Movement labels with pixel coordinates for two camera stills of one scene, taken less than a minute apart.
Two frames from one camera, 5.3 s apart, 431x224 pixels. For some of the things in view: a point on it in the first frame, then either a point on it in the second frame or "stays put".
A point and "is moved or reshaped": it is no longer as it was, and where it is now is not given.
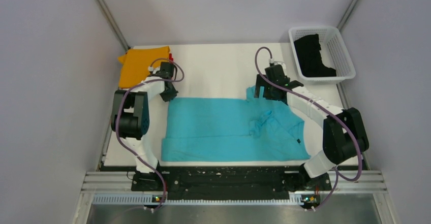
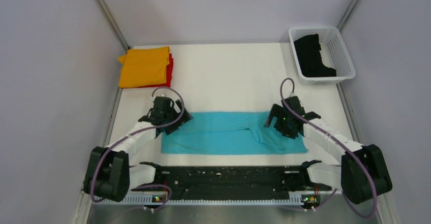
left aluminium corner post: (121, 38) stays put
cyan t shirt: (232, 129) is moved or reshaped
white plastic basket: (334, 53) stays put
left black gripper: (172, 94) → (185, 117)
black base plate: (228, 183) stays put
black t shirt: (309, 58) stays put
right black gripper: (260, 83) → (278, 111)
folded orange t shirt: (136, 64) stays put
